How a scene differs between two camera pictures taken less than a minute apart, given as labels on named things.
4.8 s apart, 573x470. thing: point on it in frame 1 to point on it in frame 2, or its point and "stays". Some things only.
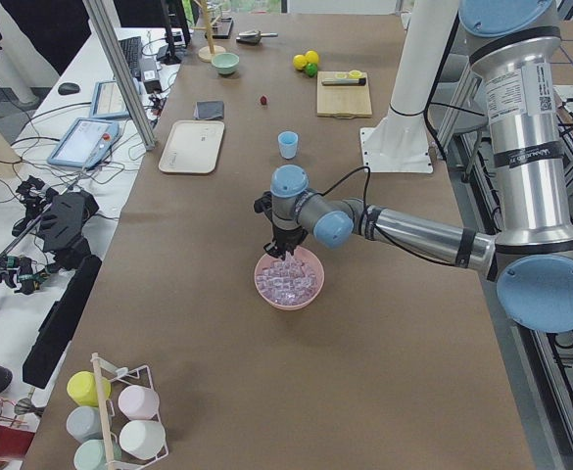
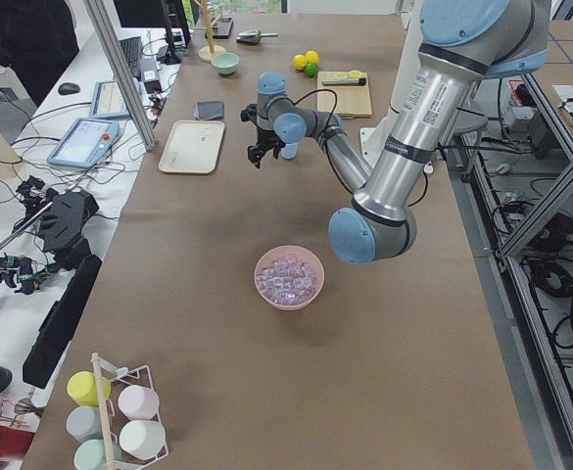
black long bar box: [58, 322] stays
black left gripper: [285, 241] to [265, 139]
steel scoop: [252, 37] stays
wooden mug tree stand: [207, 54] stays
